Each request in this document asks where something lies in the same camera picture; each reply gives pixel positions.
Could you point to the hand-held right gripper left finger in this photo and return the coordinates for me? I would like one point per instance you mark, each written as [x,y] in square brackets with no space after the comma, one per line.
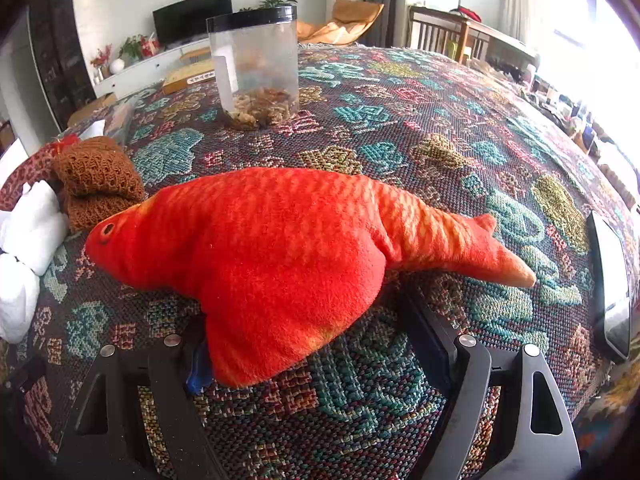
[199,377]

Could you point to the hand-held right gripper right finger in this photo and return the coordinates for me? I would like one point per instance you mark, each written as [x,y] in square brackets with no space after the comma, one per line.
[430,345]

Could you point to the red fish plush toy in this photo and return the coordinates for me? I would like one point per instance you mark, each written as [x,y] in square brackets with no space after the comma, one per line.
[280,260]

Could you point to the dark red knitted cloth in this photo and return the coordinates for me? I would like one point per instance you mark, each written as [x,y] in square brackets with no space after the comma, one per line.
[27,175]

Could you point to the white soft cloth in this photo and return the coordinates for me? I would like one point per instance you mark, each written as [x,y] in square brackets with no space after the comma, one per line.
[30,240]

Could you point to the colourful patterned woven blanket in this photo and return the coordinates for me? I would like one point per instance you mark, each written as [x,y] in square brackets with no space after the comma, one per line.
[400,160]

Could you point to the black smartphone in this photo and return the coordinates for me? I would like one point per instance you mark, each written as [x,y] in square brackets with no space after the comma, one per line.
[610,280]

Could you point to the brown knitted cloth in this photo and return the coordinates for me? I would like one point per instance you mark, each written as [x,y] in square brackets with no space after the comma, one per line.
[97,175]

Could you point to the clear plastic bag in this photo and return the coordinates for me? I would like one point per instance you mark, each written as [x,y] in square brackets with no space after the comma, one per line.
[119,122]

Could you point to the tan flat box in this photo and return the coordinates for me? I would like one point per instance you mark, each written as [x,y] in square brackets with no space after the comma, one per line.
[187,80]

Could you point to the wooden slatted chair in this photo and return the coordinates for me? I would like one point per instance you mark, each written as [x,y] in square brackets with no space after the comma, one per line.
[440,35]

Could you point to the white television cabinet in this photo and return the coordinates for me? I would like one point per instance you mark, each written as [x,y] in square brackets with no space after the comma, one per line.
[145,70]

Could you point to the clear plastic jar black lid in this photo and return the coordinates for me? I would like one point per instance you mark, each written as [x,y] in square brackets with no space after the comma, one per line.
[252,60]

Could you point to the white round vase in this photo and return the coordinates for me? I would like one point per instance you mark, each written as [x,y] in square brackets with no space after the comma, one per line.
[117,66]

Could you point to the orange lounge chair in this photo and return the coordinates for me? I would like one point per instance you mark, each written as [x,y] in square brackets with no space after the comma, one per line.
[345,20]

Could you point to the red flower plant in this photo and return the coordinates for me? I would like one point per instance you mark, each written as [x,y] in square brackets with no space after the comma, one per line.
[101,56]

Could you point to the green plant with red ornaments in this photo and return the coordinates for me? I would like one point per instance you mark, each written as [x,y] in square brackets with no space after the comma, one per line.
[137,46]

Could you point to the grey curtain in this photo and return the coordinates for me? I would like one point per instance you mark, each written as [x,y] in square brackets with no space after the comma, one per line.
[382,0]

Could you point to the black tall cabinet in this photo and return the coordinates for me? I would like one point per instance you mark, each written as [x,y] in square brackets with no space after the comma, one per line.
[62,55]

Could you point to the black flat television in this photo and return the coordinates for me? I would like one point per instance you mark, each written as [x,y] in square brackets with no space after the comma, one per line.
[190,17]

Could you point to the green leafy potted plant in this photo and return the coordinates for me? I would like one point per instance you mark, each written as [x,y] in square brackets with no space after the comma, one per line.
[272,1]

